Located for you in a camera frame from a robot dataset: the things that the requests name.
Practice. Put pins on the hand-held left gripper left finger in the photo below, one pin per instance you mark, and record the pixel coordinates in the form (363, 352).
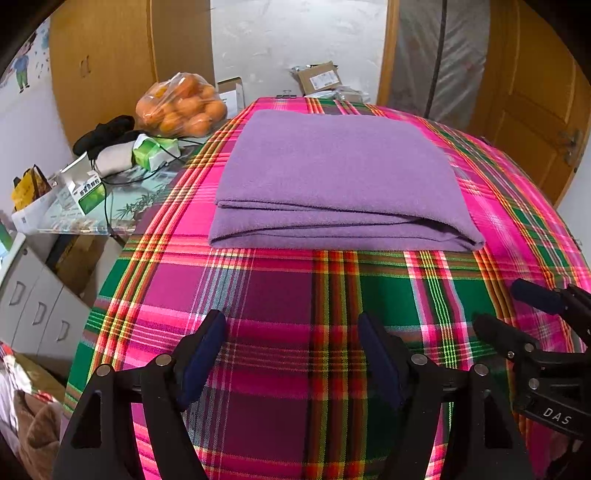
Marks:
(205, 355)

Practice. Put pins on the purple pants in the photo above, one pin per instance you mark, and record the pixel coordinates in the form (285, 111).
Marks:
(341, 175)

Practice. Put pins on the brown storage carton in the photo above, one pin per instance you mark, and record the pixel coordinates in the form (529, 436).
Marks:
(78, 263)

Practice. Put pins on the white shallow box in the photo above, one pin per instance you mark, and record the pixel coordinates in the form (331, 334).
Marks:
(32, 217)

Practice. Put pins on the green carton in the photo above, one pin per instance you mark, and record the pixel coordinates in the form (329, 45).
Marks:
(154, 152)

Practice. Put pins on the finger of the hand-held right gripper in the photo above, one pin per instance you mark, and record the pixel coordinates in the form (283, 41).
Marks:
(538, 295)
(505, 339)

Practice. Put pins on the yellow paper bag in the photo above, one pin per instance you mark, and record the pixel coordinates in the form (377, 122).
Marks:
(30, 189)

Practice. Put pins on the wooden door frame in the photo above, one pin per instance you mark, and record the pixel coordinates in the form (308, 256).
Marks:
(388, 50)

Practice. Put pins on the pink green plaid blanket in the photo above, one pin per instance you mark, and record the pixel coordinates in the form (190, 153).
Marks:
(286, 300)

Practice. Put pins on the brown cardboard box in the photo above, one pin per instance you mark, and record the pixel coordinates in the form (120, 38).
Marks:
(316, 78)

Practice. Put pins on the grey plastic parcel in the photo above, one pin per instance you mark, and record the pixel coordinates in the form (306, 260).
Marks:
(351, 94)

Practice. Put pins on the wooden wardrobe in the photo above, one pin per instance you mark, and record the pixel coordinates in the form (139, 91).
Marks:
(106, 69)

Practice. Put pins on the white cloth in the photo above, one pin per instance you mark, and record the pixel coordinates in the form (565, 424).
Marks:
(115, 157)

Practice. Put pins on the green white medicine box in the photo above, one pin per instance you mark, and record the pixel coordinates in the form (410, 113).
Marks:
(87, 194)

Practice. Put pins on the white cardboard box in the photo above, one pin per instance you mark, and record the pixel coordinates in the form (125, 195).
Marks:
(231, 94)

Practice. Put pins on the black cloth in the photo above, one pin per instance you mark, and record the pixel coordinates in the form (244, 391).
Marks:
(104, 134)

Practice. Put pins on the cartoon wall sticker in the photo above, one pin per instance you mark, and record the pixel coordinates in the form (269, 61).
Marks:
(21, 64)

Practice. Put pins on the wooden door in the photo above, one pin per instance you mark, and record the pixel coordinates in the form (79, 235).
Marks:
(531, 92)

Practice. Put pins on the bag of oranges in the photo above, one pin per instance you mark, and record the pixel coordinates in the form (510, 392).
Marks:
(184, 106)

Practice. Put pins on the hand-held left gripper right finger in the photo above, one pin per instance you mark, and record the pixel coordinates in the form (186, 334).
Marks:
(378, 355)

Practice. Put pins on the brown plush cloth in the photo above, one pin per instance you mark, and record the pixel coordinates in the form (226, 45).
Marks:
(39, 434)

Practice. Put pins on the grey door curtain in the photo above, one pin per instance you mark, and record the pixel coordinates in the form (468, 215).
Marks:
(438, 60)

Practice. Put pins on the grey drawer cabinet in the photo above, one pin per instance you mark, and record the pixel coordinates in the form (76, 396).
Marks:
(32, 304)

